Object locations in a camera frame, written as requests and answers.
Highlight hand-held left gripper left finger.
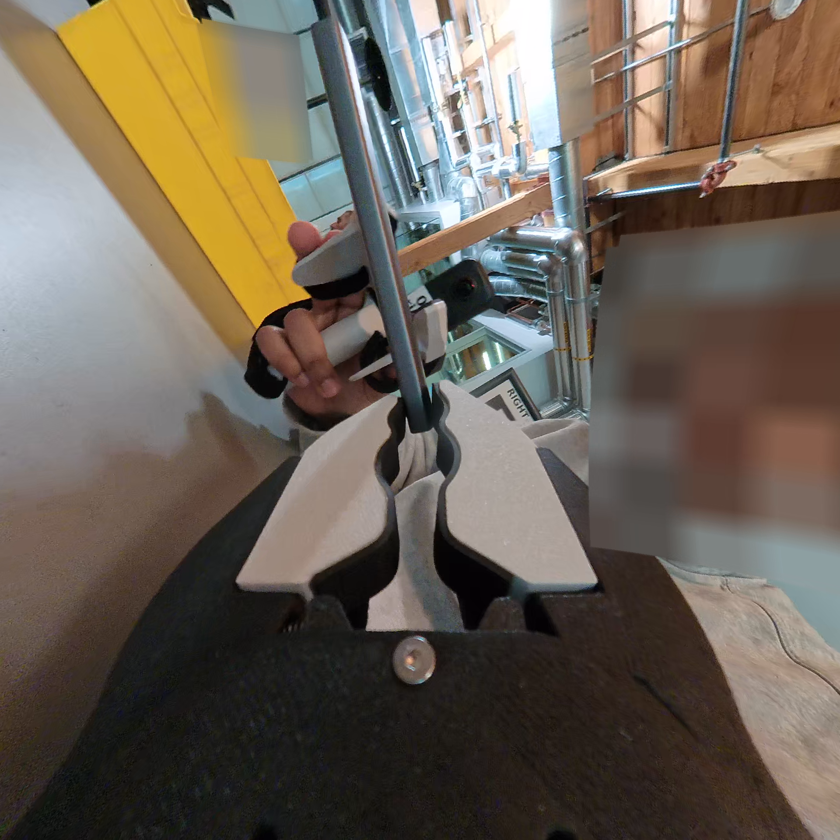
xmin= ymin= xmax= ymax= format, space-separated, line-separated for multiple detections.
xmin=235 ymin=397 xmax=401 ymax=599

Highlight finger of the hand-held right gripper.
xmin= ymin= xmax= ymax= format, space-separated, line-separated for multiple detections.
xmin=413 ymin=297 xmax=450 ymax=364
xmin=292 ymin=209 xmax=399 ymax=287

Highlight wooden beam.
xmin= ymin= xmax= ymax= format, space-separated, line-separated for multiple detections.
xmin=397 ymin=184 xmax=552 ymax=277

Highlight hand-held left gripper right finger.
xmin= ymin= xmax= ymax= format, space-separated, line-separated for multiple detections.
xmin=433 ymin=382 xmax=600 ymax=599

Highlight person's right hand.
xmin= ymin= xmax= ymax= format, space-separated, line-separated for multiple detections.
xmin=255 ymin=220 xmax=401 ymax=431

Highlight person's beige trousers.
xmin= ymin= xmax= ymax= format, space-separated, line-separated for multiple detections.
xmin=656 ymin=558 xmax=840 ymax=840

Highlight silver pipe cluster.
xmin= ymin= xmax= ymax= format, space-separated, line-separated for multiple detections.
xmin=482 ymin=141 xmax=595 ymax=421

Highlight yellow plastic bin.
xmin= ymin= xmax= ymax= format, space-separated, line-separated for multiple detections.
xmin=58 ymin=0 xmax=316 ymax=329

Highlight black floor lamp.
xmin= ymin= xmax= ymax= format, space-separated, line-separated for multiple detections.
xmin=363 ymin=36 xmax=391 ymax=111

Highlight person's right forearm grey sleeve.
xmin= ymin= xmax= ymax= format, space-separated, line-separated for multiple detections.
xmin=282 ymin=392 xmax=590 ymax=632

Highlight framed marker sign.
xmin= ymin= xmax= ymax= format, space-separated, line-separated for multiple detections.
xmin=471 ymin=369 xmax=544 ymax=422

